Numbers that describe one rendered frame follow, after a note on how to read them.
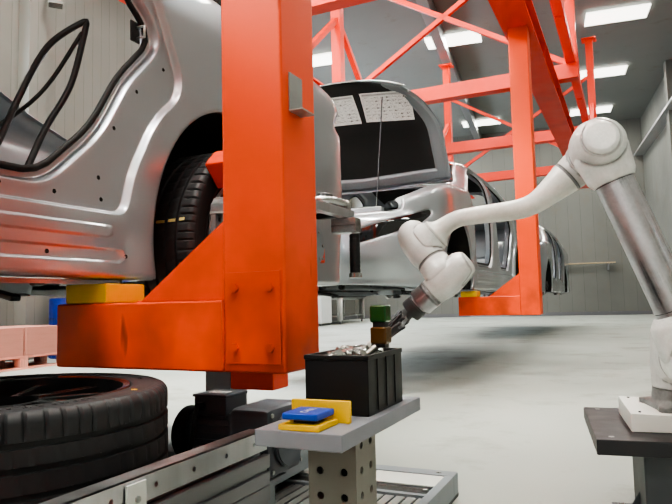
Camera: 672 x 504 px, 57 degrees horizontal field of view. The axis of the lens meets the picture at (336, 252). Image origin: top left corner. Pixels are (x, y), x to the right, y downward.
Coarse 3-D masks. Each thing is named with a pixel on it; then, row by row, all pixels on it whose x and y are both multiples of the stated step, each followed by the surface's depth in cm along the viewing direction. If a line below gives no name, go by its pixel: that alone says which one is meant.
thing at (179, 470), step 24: (240, 432) 136; (192, 456) 116; (216, 456) 121; (240, 456) 129; (264, 456) 137; (120, 480) 101; (144, 480) 102; (168, 480) 109; (192, 480) 114; (216, 480) 121; (240, 480) 128; (264, 480) 136
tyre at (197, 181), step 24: (168, 168) 197; (192, 168) 191; (168, 192) 186; (192, 192) 182; (216, 192) 189; (168, 216) 183; (192, 216) 179; (168, 240) 180; (192, 240) 178; (168, 264) 180; (144, 288) 186
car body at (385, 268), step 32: (384, 192) 761; (416, 192) 460; (448, 192) 477; (480, 192) 753; (384, 224) 445; (480, 224) 859; (512, 224) 736; (384, 256) 442; (480, 256) 894; (512, 256) 728; (320, 288) 644; (352, 288) 632; (384, 288) 538; (480, 288) 558
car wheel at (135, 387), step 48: (0, 384) 149; (48, 384) 152; (96, 384) 149; (144, 384) 132; (0, 432) 99; (48, 432) 103; (96, 432) 110; (144, 432) 120; (0, 480) 99; (48, 480) 103; (96, 480) 109
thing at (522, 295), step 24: (528, 48) 534; (528, 72) 527; (528, 96) 526; (528, 120) 524; (528, 144) 523; (528, 168) 522; (528, 192) 521; (528, 240) 518; (528, 264) 517; (504, 288) 526; (528, 288) 516; (480, 312) 532; (504, 312) 523; (528, 312) 515
